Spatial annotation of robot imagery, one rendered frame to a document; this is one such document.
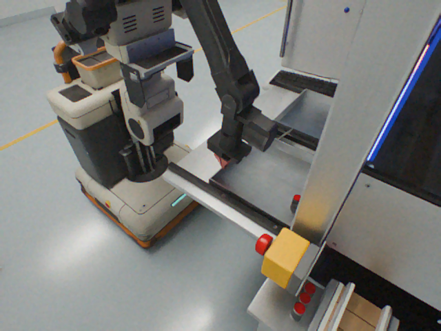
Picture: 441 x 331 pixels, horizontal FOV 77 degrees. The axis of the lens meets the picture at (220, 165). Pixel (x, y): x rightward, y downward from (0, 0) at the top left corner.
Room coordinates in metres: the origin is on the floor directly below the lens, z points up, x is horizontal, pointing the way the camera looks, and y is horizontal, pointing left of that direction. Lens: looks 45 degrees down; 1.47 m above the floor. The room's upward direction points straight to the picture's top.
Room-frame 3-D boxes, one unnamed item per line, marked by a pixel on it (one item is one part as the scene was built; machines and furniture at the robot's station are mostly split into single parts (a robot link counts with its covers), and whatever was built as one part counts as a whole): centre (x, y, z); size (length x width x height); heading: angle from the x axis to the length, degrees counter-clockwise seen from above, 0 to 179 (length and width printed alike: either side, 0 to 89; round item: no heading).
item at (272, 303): (0.19, -0.15, 0.87); 0.14 x 0.13 x 0.02; 52
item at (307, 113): (0.77, -0.39, 0.90); 0.34 x 0.26 x 0.04; 52
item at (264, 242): (0.26, -0.09, 0.99); 0.04 x 0.04 x 0.04; 52
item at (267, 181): (0.50, -0.18, 0.90); 0.34 x 0.26 x 0.04; 52
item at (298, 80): (1.17, -0.44, 0.82); 0.40 x 0.14 x 0.02; 60
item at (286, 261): (0.23, -0.12, 1.00); 0.08 x 0.07 x 0.07; 52
